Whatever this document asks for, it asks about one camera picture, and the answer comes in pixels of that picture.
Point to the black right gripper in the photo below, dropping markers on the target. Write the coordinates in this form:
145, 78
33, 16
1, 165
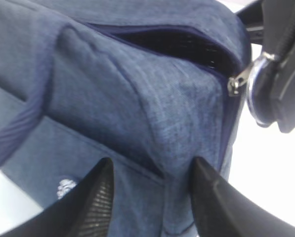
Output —
272, 23

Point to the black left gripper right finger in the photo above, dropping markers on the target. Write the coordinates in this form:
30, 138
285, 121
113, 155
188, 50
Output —
220, 210

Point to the navy blue lunch bag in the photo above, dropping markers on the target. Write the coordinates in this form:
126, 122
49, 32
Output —
142, 82

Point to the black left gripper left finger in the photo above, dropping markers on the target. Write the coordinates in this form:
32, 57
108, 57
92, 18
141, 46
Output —
85, 211

